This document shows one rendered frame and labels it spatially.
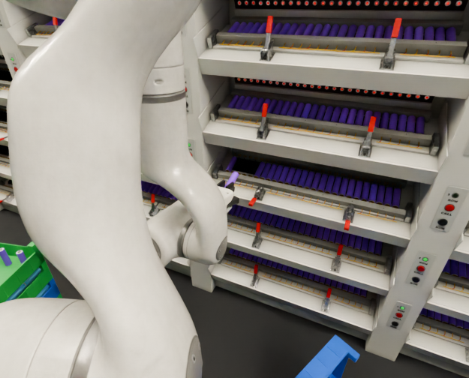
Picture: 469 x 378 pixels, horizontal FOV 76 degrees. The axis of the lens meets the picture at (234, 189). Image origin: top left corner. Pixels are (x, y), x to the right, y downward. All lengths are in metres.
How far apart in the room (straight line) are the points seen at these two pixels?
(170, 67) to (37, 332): 0.33
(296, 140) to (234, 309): 0.74
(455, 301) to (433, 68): 0.65
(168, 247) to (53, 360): 0.27
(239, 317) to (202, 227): 0.81
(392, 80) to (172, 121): 0.48
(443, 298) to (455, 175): 0.40
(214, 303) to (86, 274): 1.07
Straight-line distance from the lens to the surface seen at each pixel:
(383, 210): 0.91
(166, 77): 0.44
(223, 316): 1.27
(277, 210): 0.93
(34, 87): 0.26
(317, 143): 0.82
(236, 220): 1.09
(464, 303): 1.10
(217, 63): 0.83
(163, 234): 0.53
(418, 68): 0.76
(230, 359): 1.18
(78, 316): 0.33
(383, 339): 1.21
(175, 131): 0.46
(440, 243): 0.92
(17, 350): 0.33
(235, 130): 0.88
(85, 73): 0.25
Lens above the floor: 1.04
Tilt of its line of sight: 32 degrees down
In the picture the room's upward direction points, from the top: straight up
